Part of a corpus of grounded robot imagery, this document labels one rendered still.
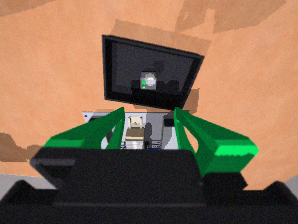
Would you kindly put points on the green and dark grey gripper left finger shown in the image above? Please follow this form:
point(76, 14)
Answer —
point(90, 135)

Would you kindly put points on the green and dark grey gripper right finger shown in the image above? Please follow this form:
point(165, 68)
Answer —
point(219, 149)

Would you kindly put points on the grey mounting plate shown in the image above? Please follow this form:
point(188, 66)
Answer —
point(151, 122)

